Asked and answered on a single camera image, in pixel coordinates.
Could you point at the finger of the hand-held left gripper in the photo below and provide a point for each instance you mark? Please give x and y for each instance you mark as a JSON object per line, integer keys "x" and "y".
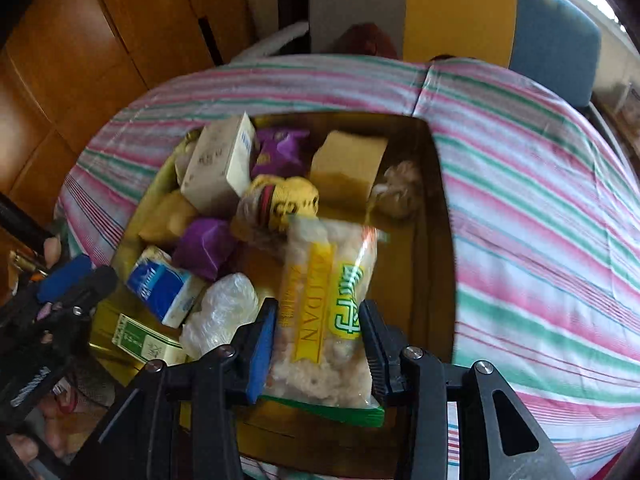
{"x": 85, "y": 287}
{"x": 65, "y": 277}

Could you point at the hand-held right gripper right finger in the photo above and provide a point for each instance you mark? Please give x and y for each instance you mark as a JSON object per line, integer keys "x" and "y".
{"x": 377, "y": 355}

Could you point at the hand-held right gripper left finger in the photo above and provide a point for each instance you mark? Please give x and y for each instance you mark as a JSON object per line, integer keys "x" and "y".
{"x": 262, "y": 355}

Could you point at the clear plastic bag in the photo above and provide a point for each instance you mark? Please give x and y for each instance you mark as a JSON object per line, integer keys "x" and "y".
{"x": 220, "y": 310}

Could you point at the golden tin box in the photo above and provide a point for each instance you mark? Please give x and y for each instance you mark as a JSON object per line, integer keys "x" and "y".
{"x": 400, "y": 285}

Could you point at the green and white box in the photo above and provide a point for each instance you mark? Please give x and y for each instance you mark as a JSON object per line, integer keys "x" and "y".
{"x": 145, "y": 342}

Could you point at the clear snack packet yellow label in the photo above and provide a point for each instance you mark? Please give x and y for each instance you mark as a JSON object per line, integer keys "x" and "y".
{"x": 320, "y": 270}

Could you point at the yellow sponge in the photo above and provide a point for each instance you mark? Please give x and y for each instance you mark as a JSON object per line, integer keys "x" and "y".
{"x": 165, "y": 220}
{"x": 347, "y": 167}

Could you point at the tall white box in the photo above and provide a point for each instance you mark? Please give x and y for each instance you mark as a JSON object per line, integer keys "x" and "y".
{"x": 220, "y": 165}

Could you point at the person's left hand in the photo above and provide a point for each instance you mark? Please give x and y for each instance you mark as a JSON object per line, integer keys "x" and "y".
{"x": 55, "y": 425}

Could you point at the wooden wardrobe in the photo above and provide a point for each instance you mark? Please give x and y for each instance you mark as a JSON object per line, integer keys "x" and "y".
{"x": 100, "y": 60}

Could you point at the red-brown cloth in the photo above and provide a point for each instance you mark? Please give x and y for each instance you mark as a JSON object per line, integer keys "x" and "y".
{"x": 365, "y": 42}

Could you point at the grey yellow blue sofa chair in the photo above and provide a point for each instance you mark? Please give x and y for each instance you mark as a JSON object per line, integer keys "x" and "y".
{"x": 460, "y": 10}

